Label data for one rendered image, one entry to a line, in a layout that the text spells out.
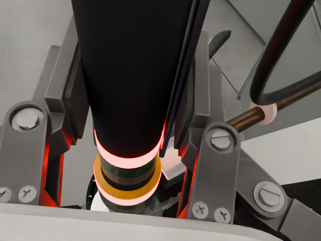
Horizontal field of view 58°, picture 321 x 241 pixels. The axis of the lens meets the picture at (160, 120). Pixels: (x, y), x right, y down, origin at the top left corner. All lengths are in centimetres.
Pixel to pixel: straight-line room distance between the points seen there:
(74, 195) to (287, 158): 141
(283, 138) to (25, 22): 240
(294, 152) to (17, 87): 198
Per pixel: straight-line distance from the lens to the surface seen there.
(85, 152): 194
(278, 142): 69
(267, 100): 24
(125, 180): 16
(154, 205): 27
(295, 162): 66
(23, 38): 263
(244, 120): 26
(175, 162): 22
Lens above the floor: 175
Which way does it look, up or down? 59 degrees down
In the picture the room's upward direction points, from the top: 12 degrees clockwise
